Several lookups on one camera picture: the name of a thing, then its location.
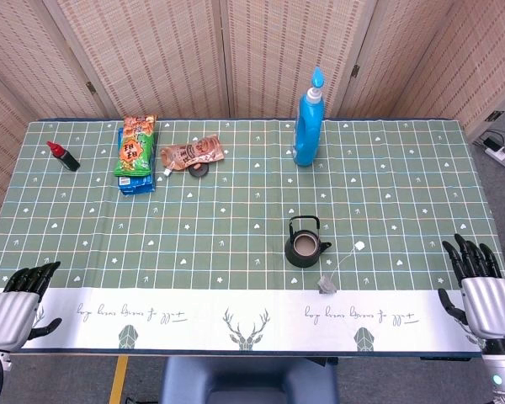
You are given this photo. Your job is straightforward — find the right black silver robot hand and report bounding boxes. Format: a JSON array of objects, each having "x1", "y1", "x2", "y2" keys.
[{"x1": 438, "y1": 233, "x2": 505, "y2": 355}]

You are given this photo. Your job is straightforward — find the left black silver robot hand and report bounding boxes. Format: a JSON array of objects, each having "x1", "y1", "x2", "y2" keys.
[{"x1": 0, "y1": 261, "x2": 63, "y2": 351}]

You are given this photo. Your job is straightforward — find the tea bag with string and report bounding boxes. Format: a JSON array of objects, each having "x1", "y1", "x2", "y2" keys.
[{"x1": 317, "y1": 241, "x2": 366, "y2": 295}]

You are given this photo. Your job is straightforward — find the green orange snack bag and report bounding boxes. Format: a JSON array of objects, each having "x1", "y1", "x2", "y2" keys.
[{"x1": 113, "y1": 114, "x2": 158, "y2": 178}]

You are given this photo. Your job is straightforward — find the black bottle red cap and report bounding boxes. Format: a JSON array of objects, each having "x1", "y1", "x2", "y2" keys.
[{"x1": 46, "y1": 141, "x2": 82, "y2": 173}]

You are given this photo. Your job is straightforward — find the brown spouted drink pouch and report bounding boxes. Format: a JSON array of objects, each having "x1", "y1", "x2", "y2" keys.
[{"x1": 159, "y1": 134, "x2": 226, "y2": 177}]

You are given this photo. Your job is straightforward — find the green grid deer tablecloth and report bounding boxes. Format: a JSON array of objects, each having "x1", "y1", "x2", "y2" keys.
[{"x1": 0, "y1": 119, "x2": 505, "y2": 355}]

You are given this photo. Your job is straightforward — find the blue detergent bottle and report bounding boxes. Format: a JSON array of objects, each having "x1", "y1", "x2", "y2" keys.
[{"x1": 292, "y1": 66, "x2": 327, "y2": 167}]

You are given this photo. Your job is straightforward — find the black cable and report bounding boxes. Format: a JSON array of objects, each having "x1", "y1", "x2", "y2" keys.
[{"x1": 472, "y1": 129, "x2": 505, "y2": 149}]

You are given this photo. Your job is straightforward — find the black teapot with handle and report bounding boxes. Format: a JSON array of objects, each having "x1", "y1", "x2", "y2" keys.
[{"x1": 284, "y1": 215, "x2": 333, "y2": 269}]

